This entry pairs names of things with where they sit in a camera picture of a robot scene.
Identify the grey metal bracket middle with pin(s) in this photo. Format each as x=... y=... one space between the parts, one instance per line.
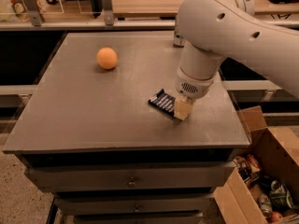
x=108 y=12

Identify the orange fruit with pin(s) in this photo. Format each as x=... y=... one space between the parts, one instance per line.
x=107 y=58

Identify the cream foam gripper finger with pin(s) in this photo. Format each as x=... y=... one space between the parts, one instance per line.
x=183 y=107

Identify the silver green soda can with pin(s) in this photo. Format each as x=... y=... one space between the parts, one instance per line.
x=179 y=40

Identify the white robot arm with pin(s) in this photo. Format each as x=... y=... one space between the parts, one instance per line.
x=215 y=30

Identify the top drawer knob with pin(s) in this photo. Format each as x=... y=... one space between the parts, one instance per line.
x=132 y=182

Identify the silver can in box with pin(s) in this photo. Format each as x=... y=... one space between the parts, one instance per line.
x=265 y=206

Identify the grey metal bracket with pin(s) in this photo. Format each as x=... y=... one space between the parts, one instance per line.
x=108 y=12
x=34 y=12

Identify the grey drawer cabinet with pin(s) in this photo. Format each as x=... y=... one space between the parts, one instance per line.
x=86 y=130

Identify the green can in box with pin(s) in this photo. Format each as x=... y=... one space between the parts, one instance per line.
x=280 y=196

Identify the dark blue rxbar wrapper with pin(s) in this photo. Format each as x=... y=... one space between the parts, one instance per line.
x=163 y=102

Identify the red apple in box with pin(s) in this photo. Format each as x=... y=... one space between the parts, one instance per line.
x=276 y=217

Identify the grey metal bracket left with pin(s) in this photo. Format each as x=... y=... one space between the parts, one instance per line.
x=34 y=12

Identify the brown cardboard box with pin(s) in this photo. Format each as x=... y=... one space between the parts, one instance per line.
x=277 y=150

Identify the red snack packet in box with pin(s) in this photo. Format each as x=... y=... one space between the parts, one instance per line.
x=255 y=166

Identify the orange white bag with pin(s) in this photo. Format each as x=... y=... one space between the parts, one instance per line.
x=13 y=10

